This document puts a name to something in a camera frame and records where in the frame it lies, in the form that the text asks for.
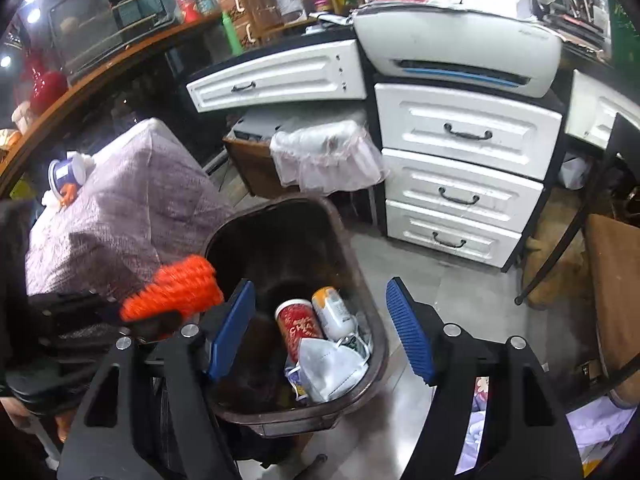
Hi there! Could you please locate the orange juice drink bottle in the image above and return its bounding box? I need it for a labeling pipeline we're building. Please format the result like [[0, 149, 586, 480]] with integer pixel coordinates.
[[311, 286, 357, 341]]

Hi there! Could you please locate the right white desk drawer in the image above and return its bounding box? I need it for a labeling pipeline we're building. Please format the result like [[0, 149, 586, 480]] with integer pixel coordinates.
[[564, 70, 640, 150]]

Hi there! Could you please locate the white face mask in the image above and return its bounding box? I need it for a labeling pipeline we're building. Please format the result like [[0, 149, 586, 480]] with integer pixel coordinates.
[[298, 338, 369, 403]]

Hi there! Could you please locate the dark brown trash bin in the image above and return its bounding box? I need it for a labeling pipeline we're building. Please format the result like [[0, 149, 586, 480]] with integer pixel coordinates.
[[202, 194, 388, 438]]

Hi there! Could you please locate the purple plastic package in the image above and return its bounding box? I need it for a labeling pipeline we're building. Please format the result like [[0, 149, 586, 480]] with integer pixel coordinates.
[[284, 364, 310, 403]]

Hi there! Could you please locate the red vase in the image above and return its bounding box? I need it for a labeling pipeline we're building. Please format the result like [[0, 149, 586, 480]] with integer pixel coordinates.
[[25, 50, 68, 116]]

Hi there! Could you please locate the right hand orange sleeve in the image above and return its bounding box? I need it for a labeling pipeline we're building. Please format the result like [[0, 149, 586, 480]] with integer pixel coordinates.
[[1, 396, 74, 442]]

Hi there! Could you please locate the red cylindrical tea canister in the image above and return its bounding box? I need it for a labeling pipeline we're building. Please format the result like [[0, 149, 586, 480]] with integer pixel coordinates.
[[274, 299, 324, 363]]

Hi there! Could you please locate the green bottle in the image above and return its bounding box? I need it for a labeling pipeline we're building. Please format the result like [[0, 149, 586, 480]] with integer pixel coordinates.
[[221, 12, 243, 56]]

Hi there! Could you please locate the white printer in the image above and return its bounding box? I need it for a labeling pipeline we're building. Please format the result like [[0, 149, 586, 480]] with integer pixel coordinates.
[[352, 3, 563, 99]]

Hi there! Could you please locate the orange curved counter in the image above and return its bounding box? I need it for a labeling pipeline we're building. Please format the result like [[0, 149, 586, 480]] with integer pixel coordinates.
[[1, 10, 222, 200]]

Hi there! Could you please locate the orange braided rope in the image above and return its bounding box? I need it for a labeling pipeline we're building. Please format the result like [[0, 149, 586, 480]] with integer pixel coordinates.
[[119, 253, 225, 324]]

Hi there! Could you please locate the glass display case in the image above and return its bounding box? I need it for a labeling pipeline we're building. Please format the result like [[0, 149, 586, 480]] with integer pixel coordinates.
[[49, 0, 174, 80]]

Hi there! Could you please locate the white blue tape roll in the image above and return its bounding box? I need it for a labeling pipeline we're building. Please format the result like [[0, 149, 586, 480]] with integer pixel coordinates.
[[48, 152, 87, 200]]

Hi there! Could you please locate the white wide desk drawer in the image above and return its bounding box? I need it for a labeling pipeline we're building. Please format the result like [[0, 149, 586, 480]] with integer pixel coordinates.
[[186, 39, 367, 113]]

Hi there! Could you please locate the white drawer cabinet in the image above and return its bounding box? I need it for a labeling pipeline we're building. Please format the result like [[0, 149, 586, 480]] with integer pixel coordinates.
[[374, 82, 562, 270]]

